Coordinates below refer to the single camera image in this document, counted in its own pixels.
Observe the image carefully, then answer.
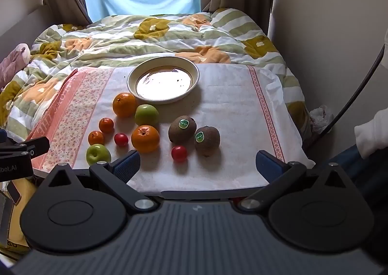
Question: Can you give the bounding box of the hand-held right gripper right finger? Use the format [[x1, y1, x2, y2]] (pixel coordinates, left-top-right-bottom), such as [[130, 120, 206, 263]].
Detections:
[[237, 150, 354, 214]]

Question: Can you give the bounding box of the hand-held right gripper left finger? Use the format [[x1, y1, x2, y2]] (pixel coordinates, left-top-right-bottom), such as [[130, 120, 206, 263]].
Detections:
[[38, 150, 158, 214]]

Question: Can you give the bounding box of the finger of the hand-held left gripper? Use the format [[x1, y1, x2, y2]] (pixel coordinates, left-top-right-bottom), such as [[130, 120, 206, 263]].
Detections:
[[0, 136, 51, 159]]

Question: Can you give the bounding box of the green apple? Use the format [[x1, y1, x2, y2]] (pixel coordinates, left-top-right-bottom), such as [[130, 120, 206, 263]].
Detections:
[[135, 104, 160, 126], [86, 143, 112, 166]]

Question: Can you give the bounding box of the small mandarin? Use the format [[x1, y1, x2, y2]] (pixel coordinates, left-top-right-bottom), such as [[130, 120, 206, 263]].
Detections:
[[88, 130, 105, 146], [98, 117, 115, 134]]

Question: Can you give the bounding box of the large orange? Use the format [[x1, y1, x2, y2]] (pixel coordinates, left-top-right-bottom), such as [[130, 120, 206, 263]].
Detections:
[[112, 92, 138, 118], [131, 125, 161, 153]]

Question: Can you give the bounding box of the brown kiwi with sticker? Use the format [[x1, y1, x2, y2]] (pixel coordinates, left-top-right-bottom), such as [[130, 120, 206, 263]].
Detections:
[[168, 116, 197, 144], [194, 126, 220, 157]]

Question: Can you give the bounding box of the cream ceramic bowl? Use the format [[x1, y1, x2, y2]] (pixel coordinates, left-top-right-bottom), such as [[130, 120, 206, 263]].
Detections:
[[127, 57, 201, 105]]

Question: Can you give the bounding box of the smartphone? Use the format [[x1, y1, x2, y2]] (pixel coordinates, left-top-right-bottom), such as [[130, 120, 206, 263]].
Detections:
[[7, 181, 23, 205]]

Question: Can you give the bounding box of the white cloth with pink border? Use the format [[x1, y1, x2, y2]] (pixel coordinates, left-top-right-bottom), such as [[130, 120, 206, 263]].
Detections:
[[29, 63, 316, 197]]

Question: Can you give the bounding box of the white plastic bag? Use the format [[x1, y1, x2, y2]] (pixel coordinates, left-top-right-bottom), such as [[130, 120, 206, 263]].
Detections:
[[308, 105, 334, 135]]

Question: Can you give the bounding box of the pink plush toy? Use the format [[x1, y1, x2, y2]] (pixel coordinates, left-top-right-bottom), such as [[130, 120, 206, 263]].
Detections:
[[0, 43, 31, 88]]

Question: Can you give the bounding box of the white garment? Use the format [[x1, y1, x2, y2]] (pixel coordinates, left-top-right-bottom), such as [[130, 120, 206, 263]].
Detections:
[[354, 108, 388, 159]]

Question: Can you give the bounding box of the grey bed headboard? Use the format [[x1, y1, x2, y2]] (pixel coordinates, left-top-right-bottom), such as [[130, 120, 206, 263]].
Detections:
[[0, 5, 61, 62]]

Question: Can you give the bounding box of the striped floral blanket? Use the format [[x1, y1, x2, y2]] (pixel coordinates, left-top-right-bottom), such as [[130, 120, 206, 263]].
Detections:
[[0, 8, 310, 150]]

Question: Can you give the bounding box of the black cable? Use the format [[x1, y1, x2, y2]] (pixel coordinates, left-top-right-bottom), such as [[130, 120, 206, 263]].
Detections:
[[303, 39, 388, 146]]

